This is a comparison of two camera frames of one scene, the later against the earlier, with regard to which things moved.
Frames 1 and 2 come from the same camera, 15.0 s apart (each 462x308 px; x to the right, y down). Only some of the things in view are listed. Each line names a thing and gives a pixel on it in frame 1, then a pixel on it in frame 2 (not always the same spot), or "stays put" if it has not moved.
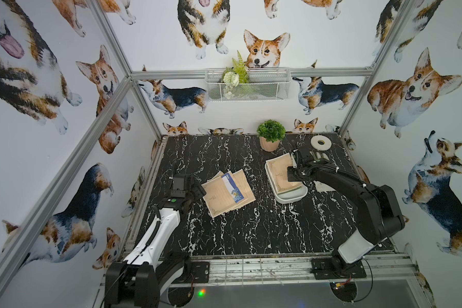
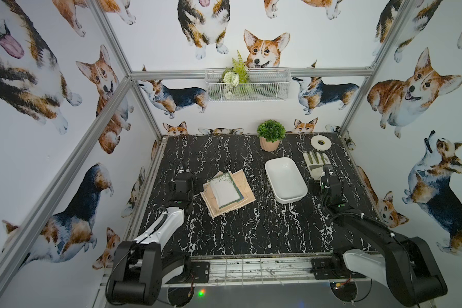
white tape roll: (321, 142) stays put
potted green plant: (270, 133) stays put
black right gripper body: (294, 173) -> (320, 184)
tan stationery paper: (278, 167) -> (209, 199)
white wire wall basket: (264, 85) stays put
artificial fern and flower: (234, 76) stays put
